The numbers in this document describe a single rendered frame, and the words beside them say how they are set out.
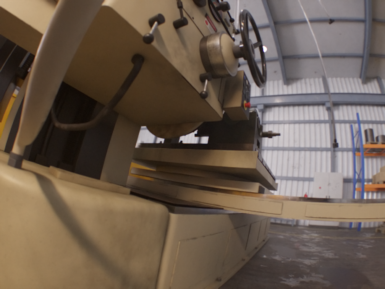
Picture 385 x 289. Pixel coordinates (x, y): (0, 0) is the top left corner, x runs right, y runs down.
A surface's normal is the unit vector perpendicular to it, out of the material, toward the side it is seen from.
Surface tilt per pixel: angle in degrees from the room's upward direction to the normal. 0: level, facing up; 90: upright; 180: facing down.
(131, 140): 90
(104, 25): 180
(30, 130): 162
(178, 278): 90
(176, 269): 90
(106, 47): 180
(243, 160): 90
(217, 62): 153
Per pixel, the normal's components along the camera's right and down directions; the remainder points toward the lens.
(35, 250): 0.69, -0.07
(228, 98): -0.52, -0.33
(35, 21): 0.83, 0.01
